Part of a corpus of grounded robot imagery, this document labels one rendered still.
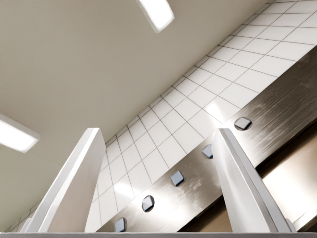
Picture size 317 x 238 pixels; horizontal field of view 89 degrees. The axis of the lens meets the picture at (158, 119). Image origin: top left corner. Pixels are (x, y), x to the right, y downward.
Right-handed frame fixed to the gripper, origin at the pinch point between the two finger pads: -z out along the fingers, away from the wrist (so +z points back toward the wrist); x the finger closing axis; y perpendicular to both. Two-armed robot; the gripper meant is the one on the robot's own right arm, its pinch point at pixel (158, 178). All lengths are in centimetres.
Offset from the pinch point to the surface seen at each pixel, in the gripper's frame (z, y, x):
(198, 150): -39, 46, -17
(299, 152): -27, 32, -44
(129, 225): -18, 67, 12
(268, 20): -103, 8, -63
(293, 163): -24, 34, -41
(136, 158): -47, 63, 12
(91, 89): -75, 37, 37
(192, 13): -103, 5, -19
